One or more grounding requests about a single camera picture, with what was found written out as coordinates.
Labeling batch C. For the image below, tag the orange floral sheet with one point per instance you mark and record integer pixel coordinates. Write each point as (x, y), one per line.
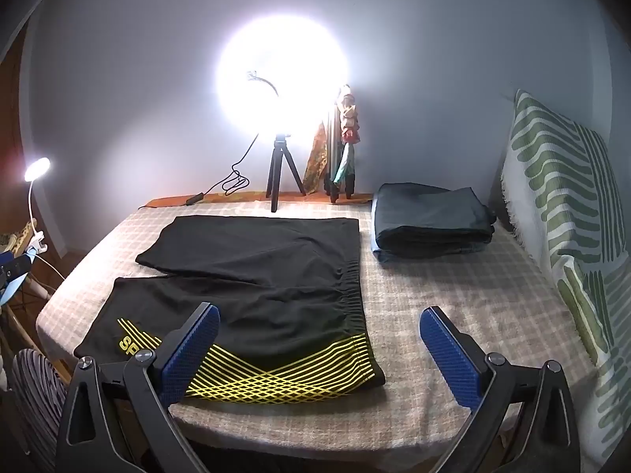
(227, 197)

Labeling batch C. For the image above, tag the black tripod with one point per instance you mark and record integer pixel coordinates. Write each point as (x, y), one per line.
(282, 157)

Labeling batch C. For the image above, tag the orange patterned scarf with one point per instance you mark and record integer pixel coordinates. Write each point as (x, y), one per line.
(315, 162)

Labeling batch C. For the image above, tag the colourful knotted cloth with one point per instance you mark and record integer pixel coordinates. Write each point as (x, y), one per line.
(349, 123)

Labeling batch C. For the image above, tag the beige checked bed sheet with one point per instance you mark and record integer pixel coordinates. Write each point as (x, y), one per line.
(443, 286)

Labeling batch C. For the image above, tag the wooden rattan chair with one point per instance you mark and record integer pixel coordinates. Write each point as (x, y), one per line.
(29, 300)

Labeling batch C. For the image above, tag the black pants with yellow stripes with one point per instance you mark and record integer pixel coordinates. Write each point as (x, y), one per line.
(276, 300)

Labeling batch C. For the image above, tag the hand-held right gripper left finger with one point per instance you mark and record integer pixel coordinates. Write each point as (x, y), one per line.
(190, 354)

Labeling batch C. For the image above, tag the blue folded garment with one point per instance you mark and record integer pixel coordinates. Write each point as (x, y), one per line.
(394, 252)

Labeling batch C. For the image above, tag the person's striped trouser leg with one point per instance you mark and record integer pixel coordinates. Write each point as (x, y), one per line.
(39, 399)

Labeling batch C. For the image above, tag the green patterned white throw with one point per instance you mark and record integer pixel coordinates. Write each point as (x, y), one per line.
(557, 197)

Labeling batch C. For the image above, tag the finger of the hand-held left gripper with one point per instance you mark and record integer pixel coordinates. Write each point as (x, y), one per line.
(12, 268)

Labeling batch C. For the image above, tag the white clip lamp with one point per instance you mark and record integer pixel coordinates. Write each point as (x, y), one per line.
(38, 168)

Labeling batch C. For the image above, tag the black gooseneck phone holder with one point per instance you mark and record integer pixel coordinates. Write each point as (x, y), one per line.
(263, 81)

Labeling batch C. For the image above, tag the dark grey folded garment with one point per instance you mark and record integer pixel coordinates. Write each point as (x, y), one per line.
(429, 212)

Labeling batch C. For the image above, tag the folded metal stand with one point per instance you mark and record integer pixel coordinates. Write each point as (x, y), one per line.
(329, 157)

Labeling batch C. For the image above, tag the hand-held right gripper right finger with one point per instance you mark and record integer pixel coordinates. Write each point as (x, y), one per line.
(448, 354)

